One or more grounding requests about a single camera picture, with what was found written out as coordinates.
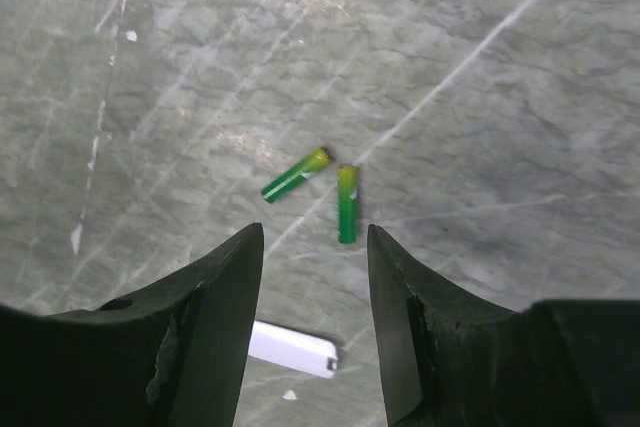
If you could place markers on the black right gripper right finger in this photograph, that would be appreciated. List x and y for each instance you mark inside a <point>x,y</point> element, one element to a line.
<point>450,358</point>

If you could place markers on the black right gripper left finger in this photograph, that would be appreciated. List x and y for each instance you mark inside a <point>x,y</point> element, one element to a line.
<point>170,354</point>

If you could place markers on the white battery cover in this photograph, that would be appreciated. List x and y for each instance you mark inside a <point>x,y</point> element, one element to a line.
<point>294,350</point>

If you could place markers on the green battery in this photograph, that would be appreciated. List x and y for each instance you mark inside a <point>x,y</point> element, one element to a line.
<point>298,174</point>
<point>347,190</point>

